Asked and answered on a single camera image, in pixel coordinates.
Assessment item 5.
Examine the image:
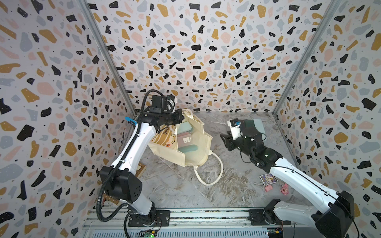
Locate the light mint pencil case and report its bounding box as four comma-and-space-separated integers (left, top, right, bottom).
253, 119, 266, 134

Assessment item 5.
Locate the teal translucent pencil case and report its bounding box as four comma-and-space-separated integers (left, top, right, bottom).
178, 144, 198, 153

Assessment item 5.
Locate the cream floral canvas bag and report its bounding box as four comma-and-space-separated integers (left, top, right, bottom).
148, 109, 224, 186

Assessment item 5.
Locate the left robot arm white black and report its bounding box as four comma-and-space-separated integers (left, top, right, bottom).
96, 109, 185, 225

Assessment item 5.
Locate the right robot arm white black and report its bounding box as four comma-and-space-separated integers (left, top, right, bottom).
220, 119, 355, 238

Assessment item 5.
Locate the sage green pencil case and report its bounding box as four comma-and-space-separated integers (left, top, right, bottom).
177, 122, 192, 135

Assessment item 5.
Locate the blue toy microphone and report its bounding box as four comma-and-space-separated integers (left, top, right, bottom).
125, 117, 138, 126

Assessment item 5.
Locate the playing card box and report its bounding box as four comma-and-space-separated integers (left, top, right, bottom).
260, 174, 278, 186

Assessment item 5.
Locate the wooden chessboard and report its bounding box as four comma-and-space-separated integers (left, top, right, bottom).
104, 163, 146, 203

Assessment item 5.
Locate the small pink toy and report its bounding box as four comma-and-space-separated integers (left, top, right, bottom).
280, 183, 289, 195
265, 184, 273, 192

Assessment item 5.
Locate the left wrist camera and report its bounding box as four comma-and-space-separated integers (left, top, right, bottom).
149, 95, 177, 114

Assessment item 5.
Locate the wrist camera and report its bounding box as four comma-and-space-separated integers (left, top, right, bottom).
149, 95, 177, 114
227, 119, 242, 140

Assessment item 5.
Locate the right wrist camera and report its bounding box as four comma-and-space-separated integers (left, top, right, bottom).
227, 119, 242, 140

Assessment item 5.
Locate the black corrugated cable conduit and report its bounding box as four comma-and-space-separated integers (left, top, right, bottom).
96, 89, 164, 223

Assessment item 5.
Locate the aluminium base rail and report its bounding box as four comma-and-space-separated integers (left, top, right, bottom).
78, 208, 322, 238

